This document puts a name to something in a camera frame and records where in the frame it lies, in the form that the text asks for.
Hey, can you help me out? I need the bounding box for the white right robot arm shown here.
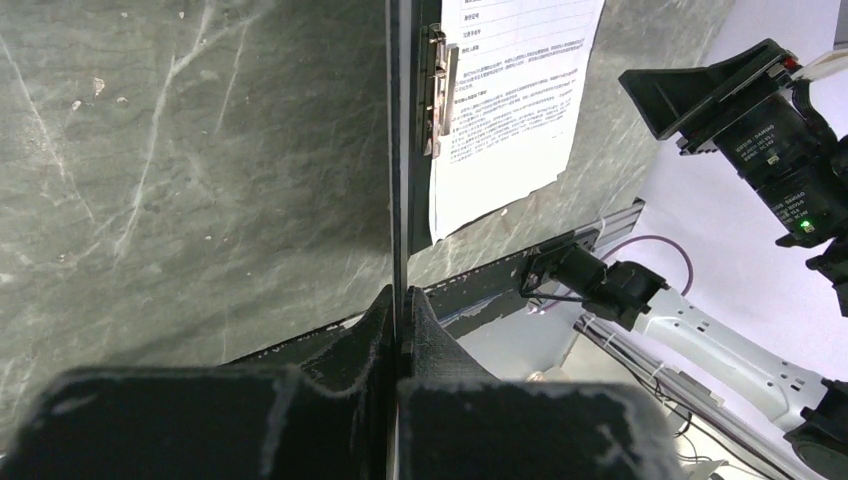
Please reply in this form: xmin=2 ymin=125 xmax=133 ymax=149
xmin=520 ymin=39 xmax=847 ymax=479

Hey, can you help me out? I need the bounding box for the beige folder with black inside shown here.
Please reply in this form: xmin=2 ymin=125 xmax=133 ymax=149
xmin=385 ymin=1 xmax=442 ymax=336

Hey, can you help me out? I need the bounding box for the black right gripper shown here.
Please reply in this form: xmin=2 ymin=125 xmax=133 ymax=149
xmin=618 ymin=39 xmax=847 ymax=314

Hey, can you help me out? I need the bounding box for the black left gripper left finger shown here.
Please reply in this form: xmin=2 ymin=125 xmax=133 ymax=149
xmin=1 ymin=288 xmax=393 ymax=479

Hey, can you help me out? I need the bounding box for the printed white paper sheet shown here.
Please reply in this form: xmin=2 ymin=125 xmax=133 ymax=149
xmin=429 ymin=0 xmax=604 ymax=242

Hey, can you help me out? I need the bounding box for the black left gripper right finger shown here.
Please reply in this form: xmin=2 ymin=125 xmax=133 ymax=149
xmin=396 ymin=287 xmax=683 ymax=479

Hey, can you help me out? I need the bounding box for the metal folder clip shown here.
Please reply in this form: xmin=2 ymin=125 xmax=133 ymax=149
xmin=415 ymin=23 xmax=459 ymax=159

